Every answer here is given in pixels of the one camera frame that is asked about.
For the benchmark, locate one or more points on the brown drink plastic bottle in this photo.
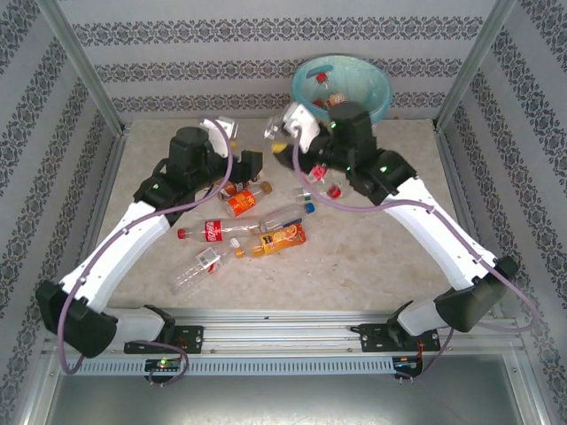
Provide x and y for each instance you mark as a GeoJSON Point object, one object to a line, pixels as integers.
{"type": "Point", "coordinates": [228, 189]}

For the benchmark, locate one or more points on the red capped clear plastic bottle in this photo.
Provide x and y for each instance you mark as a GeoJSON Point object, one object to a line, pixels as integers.
{"type": "Point", "coordinates": [317, 173]}
{"type": "Point", "coordinates": [318, 104]}

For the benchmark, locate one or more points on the orange label plastic bottle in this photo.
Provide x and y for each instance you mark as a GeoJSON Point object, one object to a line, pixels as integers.
{"type": "Point", "coordinates": [241, 204]}

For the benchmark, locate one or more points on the cola bottle red label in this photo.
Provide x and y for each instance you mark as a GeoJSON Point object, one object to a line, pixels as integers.
{"type": "Point", "coordinates": [215, 231]}
{"type": "Point", "coordinates": [339, 98]}

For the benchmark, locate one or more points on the clear bottle blue cap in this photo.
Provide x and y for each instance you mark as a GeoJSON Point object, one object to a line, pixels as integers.
{"type": "Point", "coordinates": [283, 217]}

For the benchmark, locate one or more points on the orange juice plastic bottle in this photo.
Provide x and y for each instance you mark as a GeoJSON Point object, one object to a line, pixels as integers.
{"type": "Point", "coordinates": [279, 240]}

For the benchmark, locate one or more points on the clear bottle white red label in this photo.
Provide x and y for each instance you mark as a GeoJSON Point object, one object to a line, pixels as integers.
{"type": "Point", "coordinates": [208, 261]}

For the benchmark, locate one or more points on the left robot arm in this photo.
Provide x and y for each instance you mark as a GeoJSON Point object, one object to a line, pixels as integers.
{"type": "Point", "coordinates": [111, 252]}

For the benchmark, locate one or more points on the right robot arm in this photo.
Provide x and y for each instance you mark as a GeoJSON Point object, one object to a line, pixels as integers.
{"type": "Point", "coordinates": [443, 239]}

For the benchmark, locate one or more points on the small circuit board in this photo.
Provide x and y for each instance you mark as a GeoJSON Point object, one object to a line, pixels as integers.
{"type": "Point", "coordinates": [164, 364]}
{"type": "Point", "coordinates": [405, 363]}

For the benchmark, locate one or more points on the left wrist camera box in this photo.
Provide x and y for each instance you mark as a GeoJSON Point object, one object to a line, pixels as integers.
{"type": "Point", "coordinates": [221, 128]}

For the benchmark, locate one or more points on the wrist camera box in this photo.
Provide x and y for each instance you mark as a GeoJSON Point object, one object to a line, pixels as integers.
{"type": "Point", "coordinates": [301, 121]}
{"type": "Point", "coordinates": [221, 128]}

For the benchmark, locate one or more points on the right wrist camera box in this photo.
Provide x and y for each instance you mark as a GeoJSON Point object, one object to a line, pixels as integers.
{"type": "Point", "coordinates": [301, 121]}

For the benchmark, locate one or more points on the aluminium side rail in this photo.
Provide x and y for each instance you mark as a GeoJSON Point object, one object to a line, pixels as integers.
{"type": "Point", "coordinates": [106, 186]}
{"type": "Point", "coordinates": [452, 168]}

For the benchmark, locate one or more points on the aluminium frame post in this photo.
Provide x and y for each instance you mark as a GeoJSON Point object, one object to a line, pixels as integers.
{"type": "Point", "coordinates": [84, 66]}
{"type": "Point", "coordinates": [474, 66]}

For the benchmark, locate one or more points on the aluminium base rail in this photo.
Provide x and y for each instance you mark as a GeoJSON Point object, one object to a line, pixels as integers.
{"type": "Point", "coordinates": [283, 336]}

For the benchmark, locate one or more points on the black left mount plate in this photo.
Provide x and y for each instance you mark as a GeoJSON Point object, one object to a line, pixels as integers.
{"type": "Point", "coordinates": [191, 338]}

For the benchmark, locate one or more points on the black mount plate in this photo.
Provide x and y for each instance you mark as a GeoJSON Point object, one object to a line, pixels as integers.
{"type": "Point", "coordinates": [372, 338]}
{"type": "Point", "coordinates": [191, 338]}

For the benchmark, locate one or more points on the black right mount plate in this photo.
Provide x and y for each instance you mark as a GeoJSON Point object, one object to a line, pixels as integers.
{"type": "Point", "coordinates": [372, 338]}

